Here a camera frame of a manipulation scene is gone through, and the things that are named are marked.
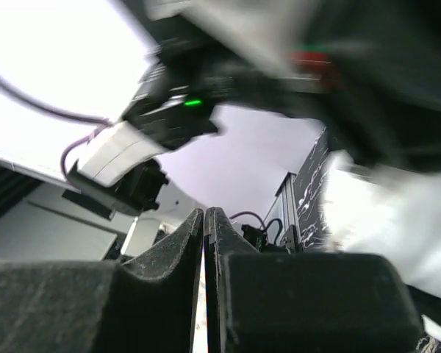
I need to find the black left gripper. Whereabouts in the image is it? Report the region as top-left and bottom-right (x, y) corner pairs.
(123, 1), (441, 173)

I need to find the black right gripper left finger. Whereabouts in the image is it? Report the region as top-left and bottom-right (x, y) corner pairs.
(0, 209), (204, 352)

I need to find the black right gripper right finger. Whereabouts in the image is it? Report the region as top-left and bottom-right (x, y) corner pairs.
(205, 207), (423, 352)

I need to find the white pillow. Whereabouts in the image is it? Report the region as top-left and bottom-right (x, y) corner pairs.
(321, 151), (441, 298)

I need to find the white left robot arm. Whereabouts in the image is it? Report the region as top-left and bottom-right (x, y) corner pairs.
(66, 1), (441, 216)

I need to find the aluminium table frame rail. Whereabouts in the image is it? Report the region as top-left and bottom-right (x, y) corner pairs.
(265, 172), (320, 252)

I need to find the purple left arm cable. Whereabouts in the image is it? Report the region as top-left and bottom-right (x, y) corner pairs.
(0, 66), (111, 181)

